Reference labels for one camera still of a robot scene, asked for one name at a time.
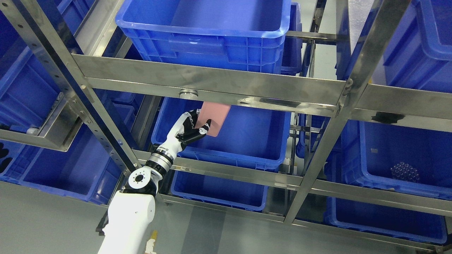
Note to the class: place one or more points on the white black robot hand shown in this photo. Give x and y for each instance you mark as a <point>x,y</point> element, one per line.
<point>183,132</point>

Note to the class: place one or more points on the blue right crate with item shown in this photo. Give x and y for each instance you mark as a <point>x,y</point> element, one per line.
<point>407,160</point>

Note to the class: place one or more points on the blue shelf crate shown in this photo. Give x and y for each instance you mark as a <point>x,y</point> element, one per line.
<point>85,172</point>
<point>244,35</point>
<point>220,191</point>
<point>253,138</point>

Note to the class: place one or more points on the blue middle shelf crate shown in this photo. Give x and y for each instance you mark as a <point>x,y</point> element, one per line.
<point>253,138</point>

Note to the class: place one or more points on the steel shelf rack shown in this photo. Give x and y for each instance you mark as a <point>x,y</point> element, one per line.
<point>44,30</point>

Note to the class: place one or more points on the pink plastic storage box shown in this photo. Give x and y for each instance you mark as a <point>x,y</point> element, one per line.
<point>216,112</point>

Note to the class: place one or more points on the blue left shelf crate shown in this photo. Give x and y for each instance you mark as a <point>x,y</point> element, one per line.
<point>85,172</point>

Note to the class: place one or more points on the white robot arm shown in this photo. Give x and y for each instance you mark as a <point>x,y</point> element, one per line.
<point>133,209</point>

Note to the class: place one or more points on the blue top shelf crate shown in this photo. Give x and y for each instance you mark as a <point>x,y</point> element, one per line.
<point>244,35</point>

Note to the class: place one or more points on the blue bottom shelf crate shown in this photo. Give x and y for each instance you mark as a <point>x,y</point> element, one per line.
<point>220,191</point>

